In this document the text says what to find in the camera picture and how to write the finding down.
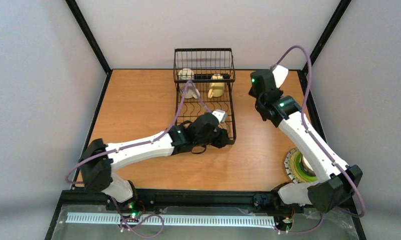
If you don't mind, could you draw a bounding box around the white bowl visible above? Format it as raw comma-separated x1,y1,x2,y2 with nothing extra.
300,156,315,176

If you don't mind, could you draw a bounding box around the white floral mug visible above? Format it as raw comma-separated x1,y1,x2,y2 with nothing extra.
177,68,200,99

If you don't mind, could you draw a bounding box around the white slotted cable duct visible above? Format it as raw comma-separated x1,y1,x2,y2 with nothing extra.
64,212,275,229

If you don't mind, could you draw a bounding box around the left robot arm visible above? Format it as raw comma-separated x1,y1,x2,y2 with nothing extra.
78,109,233,203

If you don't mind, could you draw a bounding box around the black wire dish rack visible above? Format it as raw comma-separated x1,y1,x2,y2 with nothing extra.
173,47,237,145

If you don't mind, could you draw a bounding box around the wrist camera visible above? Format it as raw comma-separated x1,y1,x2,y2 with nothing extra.
212,109,228,124
270,64,289,88

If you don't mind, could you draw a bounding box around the yellow mug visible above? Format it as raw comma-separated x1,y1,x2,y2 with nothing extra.
207,73,226,99

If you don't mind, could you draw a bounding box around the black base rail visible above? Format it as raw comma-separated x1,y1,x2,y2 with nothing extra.
59,187,355,213

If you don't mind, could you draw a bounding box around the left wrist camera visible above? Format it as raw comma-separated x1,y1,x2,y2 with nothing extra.
212,109,228,124

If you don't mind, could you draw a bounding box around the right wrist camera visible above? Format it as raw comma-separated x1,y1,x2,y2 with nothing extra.
270,64,289,88

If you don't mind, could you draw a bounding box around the green striped plate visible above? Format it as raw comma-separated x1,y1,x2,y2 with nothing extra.
283,147,318,184

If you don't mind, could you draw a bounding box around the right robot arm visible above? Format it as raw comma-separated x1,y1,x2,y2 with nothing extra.
248,69,363,213

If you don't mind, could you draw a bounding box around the black enclosure frame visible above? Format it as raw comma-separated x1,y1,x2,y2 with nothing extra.
45,0,350,240

